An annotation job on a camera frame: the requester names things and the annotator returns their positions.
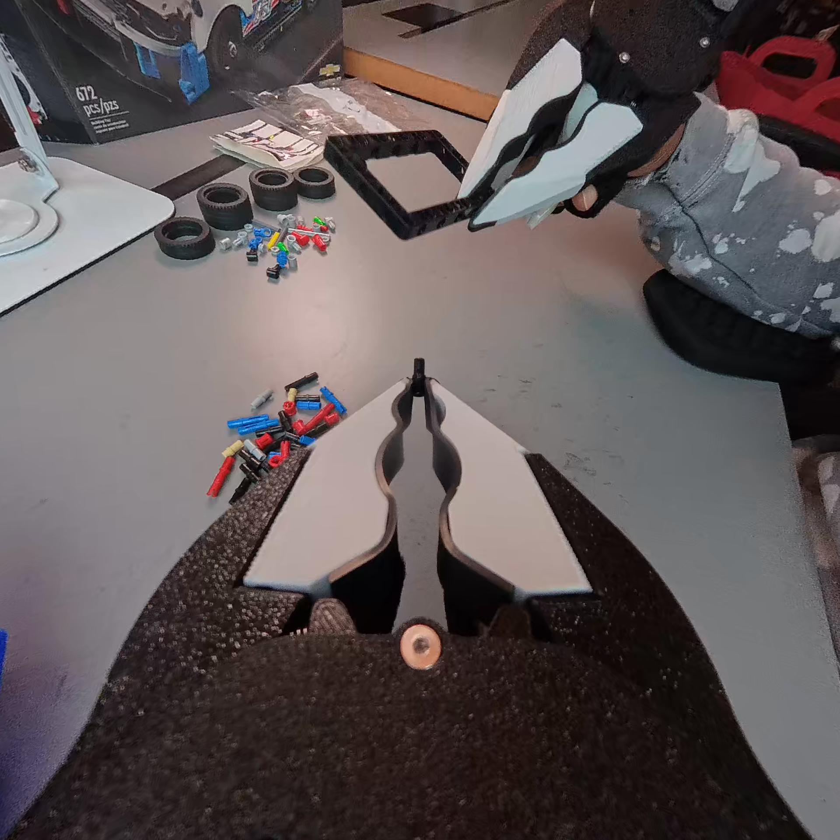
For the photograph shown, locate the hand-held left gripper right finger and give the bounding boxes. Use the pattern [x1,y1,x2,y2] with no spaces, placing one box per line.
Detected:
[423,379,595,634]

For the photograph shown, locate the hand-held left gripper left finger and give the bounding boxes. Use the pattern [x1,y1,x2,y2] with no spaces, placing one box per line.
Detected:
[243,379,413,634]

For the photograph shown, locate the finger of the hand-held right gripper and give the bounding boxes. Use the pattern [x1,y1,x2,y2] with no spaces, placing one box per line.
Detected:
[456,38,586,201]
[467,100,645,231]

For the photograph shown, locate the pile of small connector pins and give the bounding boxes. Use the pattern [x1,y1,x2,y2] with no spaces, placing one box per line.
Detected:
[206,371,349,505]

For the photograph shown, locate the black building frame assembly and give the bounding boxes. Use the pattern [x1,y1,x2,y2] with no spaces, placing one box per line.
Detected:
[323,130,490,240]

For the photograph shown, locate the cluster of mixed small parts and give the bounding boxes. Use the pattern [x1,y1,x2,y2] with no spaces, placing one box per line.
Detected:
[220,213,339,280]

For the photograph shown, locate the person's right forearm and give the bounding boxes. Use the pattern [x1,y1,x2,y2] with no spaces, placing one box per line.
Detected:
[617,92,840,339]

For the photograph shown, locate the grey desk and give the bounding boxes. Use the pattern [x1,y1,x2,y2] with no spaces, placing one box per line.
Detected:
[0,85,840,840]

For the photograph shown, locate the person's right hand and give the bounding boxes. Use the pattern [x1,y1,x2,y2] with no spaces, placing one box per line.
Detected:
[570,120,685,214]

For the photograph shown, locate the grey table with wooden edge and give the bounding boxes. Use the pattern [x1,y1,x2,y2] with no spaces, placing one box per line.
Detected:
[341,0,559,122]

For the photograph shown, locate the red chair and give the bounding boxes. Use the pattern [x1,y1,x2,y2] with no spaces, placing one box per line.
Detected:
[715,36,840,142]

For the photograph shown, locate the clear plastic bags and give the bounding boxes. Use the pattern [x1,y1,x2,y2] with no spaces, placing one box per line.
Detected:
[230,82,401,135]

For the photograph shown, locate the black rubber toy tire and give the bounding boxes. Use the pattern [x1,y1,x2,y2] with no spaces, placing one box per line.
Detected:
[197,182,252,231]
[292,165,337,201]
[248,168,296,211]
[154,217,216,260]

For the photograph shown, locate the black toy car set box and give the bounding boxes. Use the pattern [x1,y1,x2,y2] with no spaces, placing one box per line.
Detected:
[0,0,345,145]

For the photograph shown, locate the shiny sticker sheet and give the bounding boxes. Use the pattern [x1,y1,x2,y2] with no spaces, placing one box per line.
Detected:
[210,120,326,165]

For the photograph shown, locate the person's torso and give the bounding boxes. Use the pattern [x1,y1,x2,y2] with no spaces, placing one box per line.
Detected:
[791,433,840,624]

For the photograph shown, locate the white book stand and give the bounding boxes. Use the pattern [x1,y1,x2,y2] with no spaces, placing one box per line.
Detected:
[0,33,177,316]

